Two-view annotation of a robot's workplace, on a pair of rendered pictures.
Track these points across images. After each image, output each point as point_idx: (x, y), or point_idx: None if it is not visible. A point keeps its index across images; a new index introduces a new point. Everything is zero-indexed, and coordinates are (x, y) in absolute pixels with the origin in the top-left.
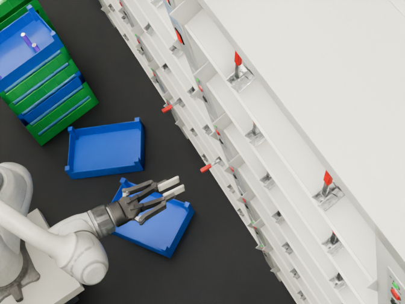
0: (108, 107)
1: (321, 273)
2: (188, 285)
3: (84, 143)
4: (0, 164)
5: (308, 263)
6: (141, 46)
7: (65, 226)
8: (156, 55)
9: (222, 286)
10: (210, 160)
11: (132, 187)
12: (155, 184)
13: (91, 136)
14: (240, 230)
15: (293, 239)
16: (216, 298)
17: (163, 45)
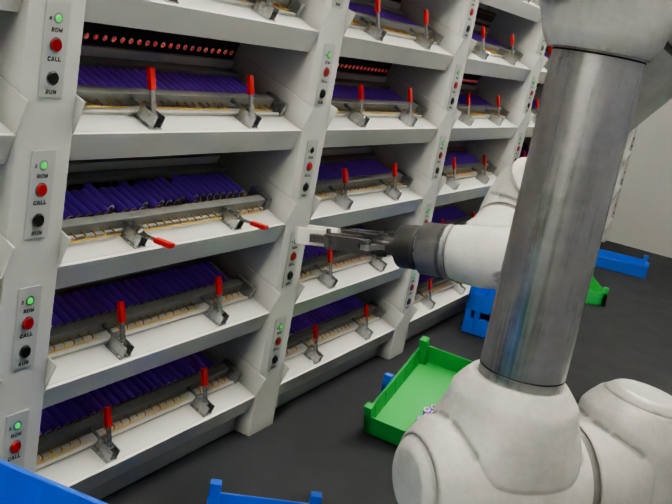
0: None
1: (406, 43)
2: (342, 502)
3: None
4: (445, 428)
5: (403, 44)
6: (38, 209)
7: (499, 220)
8: (121, 129)
9: (318, 469)
10: (175, 342)
11: (356, 238)
12: (330, 228)
13: None
14: (212, 464)
15: (389, 41)
16: (341, 472)
17: (194, 3)
